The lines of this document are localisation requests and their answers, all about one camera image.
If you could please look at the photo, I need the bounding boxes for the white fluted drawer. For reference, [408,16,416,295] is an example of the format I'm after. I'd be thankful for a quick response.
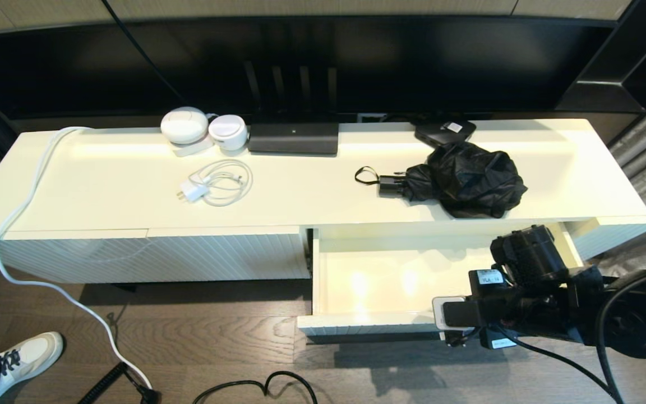
[298,222,586,338]

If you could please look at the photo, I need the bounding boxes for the black umbrella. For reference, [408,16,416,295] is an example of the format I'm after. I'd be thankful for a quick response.
[355,141,528,219]

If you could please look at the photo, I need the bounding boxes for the white tv cabinet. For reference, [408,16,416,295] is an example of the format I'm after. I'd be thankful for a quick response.
[0,118,646,284]

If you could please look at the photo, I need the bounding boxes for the black set-top box with label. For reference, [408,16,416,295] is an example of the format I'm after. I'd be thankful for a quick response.
[414,116,477,148]

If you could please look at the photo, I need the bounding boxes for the black shelf unit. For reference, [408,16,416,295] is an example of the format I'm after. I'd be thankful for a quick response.
[553,0,646,113]

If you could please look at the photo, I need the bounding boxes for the black router with antennas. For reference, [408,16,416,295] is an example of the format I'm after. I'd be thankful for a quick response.
[243,60,340,156]

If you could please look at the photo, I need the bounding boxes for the black television screen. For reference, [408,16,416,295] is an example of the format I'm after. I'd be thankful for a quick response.
[0,16,621,121]

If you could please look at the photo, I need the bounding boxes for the small white round device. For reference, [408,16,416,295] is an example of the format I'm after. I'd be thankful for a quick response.
[209,114,248,151]

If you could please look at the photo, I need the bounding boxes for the large white dome device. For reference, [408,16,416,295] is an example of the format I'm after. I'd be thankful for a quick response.
[160,107,214,158]

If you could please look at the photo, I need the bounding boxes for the white sneaker black laces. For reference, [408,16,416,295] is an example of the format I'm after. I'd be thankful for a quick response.
[0,331,66,403]

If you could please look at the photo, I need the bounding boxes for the labelled black wrist camera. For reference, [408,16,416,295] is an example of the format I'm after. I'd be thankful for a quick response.
[468,269,506,288]

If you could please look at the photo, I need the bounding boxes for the thin black floor cable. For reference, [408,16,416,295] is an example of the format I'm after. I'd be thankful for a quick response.
[191,370,319,404]

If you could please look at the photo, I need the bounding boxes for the white charger with coiled cable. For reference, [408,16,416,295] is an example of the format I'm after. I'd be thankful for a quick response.
[176,159,253,207]

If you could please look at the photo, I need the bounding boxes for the black coiled cable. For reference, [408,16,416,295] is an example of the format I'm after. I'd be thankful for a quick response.
[79,361,161,404]

